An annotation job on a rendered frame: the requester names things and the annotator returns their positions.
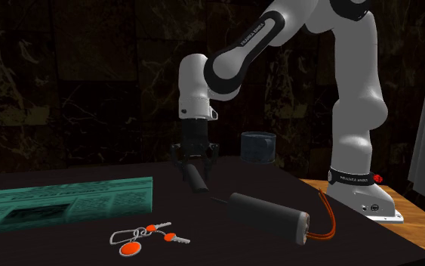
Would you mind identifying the dark cylinder with orange cord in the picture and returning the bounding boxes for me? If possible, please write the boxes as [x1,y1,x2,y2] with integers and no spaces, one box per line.
[209,188,337,246]

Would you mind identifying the teal patterned box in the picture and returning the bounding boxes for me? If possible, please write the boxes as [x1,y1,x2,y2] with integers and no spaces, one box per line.
[0,176,154,237]

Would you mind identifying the dark blue cup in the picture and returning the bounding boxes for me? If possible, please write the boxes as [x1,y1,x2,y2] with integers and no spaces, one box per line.
[240,131,278,165]

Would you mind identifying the small black cylinder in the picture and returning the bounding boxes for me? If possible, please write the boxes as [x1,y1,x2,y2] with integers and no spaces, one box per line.
[183,163,211,194]

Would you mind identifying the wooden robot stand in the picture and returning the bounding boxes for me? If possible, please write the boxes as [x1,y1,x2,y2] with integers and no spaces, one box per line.
[299,178,425,266]

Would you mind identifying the black table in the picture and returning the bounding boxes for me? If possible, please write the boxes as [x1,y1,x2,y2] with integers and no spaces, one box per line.
[0,156,425,266]

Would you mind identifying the key ring with orange tags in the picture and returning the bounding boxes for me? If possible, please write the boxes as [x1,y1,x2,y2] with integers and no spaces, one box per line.
[109,221,191,257]

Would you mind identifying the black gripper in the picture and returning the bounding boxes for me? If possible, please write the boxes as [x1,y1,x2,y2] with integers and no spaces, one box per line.
[171,118,220,181]

